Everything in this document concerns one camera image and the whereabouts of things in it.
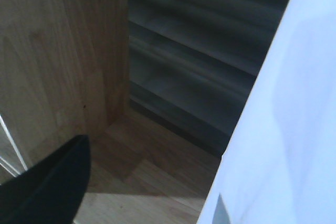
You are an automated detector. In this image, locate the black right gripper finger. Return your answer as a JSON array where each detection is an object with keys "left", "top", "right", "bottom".
[{"left": 1, "top": 135, "right": 91, "bottom": 223}]

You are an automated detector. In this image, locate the white paper sheet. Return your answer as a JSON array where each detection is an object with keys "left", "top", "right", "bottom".
[{"left": 198, "top": 0, "right": 335, "bottom": 223}]

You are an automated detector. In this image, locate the light wooden shelf unit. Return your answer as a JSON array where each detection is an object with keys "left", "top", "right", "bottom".
[{"left": 1, "top": 0, "right": 219, "bottom": 223}]

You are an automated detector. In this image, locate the grey curtain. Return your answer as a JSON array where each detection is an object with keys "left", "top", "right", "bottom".
[{"left": 128, "top": 0, "right": 289, "bottom": 156}]

